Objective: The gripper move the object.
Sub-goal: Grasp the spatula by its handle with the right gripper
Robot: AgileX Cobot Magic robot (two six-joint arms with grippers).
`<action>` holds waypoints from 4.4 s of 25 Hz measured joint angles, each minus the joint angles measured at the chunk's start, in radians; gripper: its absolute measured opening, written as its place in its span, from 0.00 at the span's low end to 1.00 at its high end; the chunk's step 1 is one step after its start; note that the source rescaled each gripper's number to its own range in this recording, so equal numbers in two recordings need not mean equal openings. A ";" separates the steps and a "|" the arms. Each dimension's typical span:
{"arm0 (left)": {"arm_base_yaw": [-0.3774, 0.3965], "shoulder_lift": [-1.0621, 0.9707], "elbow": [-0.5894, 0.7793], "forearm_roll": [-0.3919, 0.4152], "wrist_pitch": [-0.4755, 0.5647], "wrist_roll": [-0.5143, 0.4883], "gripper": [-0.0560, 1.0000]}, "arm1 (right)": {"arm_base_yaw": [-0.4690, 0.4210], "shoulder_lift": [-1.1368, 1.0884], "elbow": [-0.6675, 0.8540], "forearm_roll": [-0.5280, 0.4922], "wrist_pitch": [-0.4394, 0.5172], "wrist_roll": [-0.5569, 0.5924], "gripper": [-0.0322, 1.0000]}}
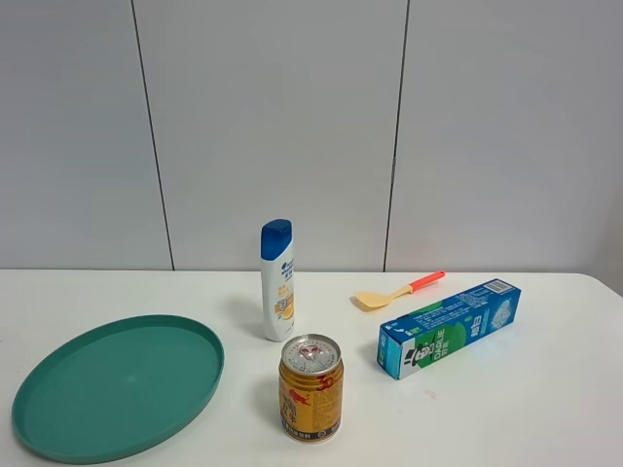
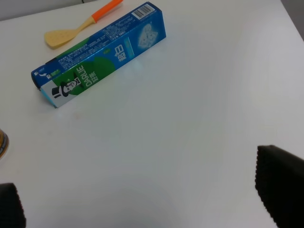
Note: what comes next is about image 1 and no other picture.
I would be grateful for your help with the gold energy drink can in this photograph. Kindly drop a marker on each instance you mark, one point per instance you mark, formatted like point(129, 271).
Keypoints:
point(311, 377)

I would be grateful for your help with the green round plastic plate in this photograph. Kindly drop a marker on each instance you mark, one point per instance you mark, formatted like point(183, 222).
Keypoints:
point(118, 389)

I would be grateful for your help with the beige spatula with orange handle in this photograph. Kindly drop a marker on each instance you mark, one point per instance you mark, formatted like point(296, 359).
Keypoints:
point(373, 300)

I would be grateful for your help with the white blue-capped shampoo bottle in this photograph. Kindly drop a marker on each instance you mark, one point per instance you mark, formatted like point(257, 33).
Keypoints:
point(277, 267)

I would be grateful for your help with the blue green toothpaste box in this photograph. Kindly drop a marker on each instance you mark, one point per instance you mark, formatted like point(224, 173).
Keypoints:
point(422, 337)

